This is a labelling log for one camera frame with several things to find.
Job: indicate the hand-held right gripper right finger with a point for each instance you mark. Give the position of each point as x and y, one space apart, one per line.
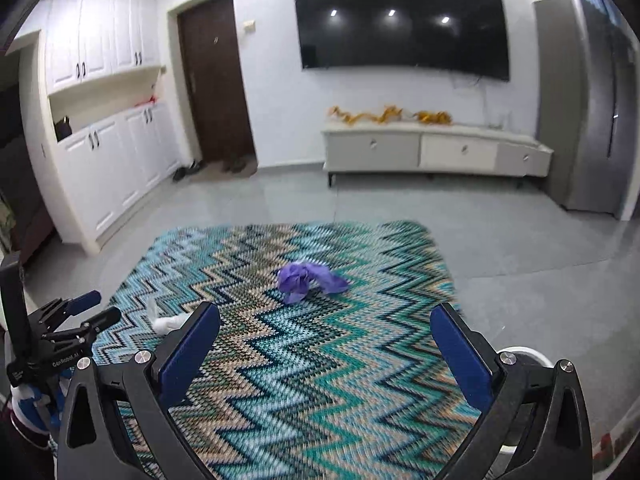
462 355

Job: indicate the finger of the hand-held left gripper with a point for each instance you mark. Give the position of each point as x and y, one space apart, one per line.
95 322
82 301

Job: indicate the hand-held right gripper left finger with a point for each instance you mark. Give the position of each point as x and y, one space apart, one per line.
192 350

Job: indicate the white round trash bin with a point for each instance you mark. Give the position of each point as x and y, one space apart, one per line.
535 355

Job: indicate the purple glove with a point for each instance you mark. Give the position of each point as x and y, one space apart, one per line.
300 282

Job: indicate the white crumpled tissue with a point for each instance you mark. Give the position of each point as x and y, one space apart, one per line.
167 324

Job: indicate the zigzag patterned rug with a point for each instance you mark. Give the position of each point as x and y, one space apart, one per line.
300 360

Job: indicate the dark wooden cabinet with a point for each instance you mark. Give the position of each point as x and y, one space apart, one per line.
25 185

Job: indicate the white shoe cabinet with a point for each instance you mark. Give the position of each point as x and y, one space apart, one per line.
110 170

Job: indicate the black shoes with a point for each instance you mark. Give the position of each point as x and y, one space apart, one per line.
187 171

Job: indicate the black item on shelf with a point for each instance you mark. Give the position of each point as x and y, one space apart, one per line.
62 129

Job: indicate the red item on shelf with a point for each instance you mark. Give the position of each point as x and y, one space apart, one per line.
147 101

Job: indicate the white television cabinet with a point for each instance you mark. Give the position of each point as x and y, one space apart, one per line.
400 147

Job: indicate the white router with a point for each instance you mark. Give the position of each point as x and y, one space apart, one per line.
497 119

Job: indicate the small golden garland piece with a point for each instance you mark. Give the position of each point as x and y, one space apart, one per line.
390 114

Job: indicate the dark brown door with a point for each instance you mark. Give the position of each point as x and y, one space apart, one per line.
215 85

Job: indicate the long golden garland piece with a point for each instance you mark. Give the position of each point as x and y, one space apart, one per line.
350 116

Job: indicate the grey refrigerator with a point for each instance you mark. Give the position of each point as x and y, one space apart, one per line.
590 110

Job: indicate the white wall switch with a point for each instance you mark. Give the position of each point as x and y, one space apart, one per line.
248 24

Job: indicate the black wall television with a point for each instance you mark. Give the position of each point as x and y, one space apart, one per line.
400 20

